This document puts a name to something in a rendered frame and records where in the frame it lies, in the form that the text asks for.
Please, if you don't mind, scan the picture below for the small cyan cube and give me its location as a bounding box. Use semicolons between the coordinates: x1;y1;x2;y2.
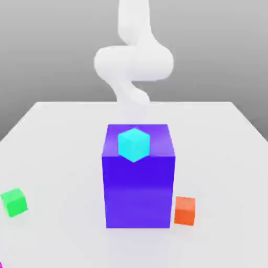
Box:
117;128;151;163

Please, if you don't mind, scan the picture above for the small orange cube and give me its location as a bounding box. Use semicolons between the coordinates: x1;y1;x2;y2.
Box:
173;196;196;227

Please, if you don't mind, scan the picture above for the small green cube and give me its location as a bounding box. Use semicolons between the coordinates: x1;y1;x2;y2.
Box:
0;187;29;218

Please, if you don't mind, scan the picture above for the large purple box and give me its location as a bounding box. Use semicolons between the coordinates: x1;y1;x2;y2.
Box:
101;124;176;229

